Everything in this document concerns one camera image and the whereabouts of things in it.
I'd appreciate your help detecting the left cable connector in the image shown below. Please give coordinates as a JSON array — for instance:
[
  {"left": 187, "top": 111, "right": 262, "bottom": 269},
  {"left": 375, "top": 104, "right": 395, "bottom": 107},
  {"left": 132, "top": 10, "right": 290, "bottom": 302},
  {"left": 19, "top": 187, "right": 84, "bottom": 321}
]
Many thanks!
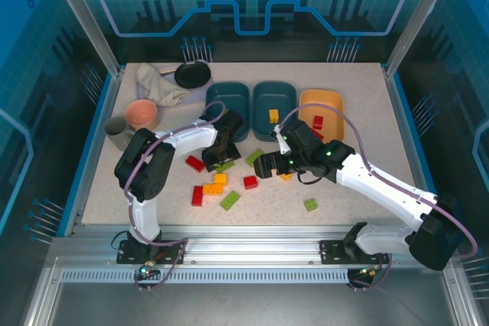
[{"left": 134, "top": 260, "right": 161, "bottom": 281}]

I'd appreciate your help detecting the slotted cable duct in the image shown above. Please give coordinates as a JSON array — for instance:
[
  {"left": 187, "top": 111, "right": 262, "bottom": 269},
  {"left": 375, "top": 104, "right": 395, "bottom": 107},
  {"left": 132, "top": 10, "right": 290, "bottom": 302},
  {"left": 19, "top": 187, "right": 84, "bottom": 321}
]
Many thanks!
[{"left": 60, "top": 268, "right": 351, "bottom": 285}]

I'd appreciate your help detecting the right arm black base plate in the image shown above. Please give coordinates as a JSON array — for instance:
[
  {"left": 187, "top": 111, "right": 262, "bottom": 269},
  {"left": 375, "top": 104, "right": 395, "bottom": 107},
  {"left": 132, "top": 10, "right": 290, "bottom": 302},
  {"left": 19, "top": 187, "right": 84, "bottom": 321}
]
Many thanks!
[{"left": 319, "top": 240, "right": 390, "bottom": 265}]

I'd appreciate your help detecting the orange plastic container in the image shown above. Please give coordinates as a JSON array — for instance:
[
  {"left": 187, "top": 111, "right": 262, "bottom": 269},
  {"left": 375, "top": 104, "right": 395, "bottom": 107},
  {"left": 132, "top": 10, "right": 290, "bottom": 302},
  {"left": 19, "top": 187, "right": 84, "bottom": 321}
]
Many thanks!
[{"left": 298, "top": 89, "right": 346, "bottom": 143}]

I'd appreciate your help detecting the grey mug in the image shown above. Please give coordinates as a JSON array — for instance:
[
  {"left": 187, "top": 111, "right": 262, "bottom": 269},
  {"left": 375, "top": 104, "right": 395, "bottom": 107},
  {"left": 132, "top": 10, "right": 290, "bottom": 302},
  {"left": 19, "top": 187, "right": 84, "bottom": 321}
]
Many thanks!
[{"left": 104, "top": 116, "right": 137, "bottom": 151}]

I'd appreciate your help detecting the right cable connector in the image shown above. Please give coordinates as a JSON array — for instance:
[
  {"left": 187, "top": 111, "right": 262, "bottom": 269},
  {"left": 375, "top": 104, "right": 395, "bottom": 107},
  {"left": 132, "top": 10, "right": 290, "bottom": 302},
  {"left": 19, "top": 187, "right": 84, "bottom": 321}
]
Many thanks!
[{"left": 349, "top": 264, "right": 383, "bottom": 285}]

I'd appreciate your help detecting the black frying pan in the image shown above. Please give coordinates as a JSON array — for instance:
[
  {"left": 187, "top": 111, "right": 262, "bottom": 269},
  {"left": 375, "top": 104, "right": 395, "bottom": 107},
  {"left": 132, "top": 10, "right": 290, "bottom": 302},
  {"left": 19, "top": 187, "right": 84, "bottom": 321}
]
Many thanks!
[{"left": 158, "top": 59, "right": 212, "bottom": 89}]

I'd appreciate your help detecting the orange lego brick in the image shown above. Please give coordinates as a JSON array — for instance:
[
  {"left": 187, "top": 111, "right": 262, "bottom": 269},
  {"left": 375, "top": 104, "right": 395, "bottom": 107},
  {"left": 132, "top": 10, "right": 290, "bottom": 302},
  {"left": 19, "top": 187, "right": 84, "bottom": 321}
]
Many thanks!
[{"left": 202, "top": 182, "right": 225, "bottom": 196}]

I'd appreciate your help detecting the cable connector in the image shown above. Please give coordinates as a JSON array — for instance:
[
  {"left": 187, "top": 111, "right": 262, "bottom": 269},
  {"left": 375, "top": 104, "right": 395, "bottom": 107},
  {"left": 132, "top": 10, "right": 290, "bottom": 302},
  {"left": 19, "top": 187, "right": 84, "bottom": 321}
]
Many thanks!
[
  {"left": 134, "top": 260, "right": 161, "bottom": 281},
  {"left": 349, "top": 264, "right": 383, "bottom": 285}
]

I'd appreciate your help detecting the aluminium side rail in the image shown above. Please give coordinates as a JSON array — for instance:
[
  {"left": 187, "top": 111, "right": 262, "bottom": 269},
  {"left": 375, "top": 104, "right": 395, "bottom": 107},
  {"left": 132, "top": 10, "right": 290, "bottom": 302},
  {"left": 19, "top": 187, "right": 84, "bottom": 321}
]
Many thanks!
[
  {"left": 381, "top": 64, "right": 452, "bottom": 237},
  {"left": 63, "top": 68, "right": 125, "bottom": 237}
]

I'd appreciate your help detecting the teal plastic container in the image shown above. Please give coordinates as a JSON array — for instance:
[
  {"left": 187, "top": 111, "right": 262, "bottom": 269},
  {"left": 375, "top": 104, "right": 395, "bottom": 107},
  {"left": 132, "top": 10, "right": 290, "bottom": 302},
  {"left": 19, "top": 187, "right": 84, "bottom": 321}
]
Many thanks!
[
  {"left": 252, "top": 80, "right": 298, "bottom": 143},
  {"left": 205, "top": 81, "right": 251, "bottom": 143}
]

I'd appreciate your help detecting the aluminium frame post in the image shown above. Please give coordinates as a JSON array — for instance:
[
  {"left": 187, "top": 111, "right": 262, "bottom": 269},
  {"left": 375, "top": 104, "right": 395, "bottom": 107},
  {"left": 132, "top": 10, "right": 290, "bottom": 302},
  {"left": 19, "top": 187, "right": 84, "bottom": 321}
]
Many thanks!
[
  {"left": 384, "top": 0, "right": 461, "bottom": 75},
  {"left": 43, "top": 0, "right": 124, "bottom": 77}
]

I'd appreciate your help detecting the aluminium mounting rail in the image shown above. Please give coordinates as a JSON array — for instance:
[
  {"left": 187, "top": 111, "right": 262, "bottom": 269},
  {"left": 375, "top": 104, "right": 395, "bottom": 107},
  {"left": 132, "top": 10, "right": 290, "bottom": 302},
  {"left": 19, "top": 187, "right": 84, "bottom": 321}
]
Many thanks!
[{"left": 49, "top": 224, "right": 459, "bottom": 266}]

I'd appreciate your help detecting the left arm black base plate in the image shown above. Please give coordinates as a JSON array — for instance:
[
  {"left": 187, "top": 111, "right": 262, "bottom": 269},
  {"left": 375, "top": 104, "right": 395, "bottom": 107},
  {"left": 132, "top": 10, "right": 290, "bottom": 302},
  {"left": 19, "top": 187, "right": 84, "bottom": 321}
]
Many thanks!
[{"left": 116, "top": 239, "right": 187, "bottom": 265}]

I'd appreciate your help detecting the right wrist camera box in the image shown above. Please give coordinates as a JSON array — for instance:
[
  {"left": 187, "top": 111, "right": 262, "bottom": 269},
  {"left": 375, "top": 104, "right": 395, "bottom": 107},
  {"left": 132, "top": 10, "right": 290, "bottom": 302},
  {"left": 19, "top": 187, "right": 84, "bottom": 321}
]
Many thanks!
[{"left": 273, "top": 130, "right": 290, "bottom": 156}]

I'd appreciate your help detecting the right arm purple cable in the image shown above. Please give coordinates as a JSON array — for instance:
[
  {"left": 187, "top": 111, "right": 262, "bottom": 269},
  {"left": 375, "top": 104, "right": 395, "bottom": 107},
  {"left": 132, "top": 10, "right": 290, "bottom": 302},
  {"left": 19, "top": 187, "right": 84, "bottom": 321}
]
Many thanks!
[{"left": 277, "top": 103, "right": 478, "bottom": 293}]

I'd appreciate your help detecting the pink bowl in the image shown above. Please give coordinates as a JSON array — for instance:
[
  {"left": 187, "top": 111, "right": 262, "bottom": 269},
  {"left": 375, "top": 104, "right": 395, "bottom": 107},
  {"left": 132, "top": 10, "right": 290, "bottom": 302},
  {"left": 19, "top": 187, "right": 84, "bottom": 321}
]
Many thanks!
[{"left": 124, "top": 98, "right": 158, "bottom": 131}]

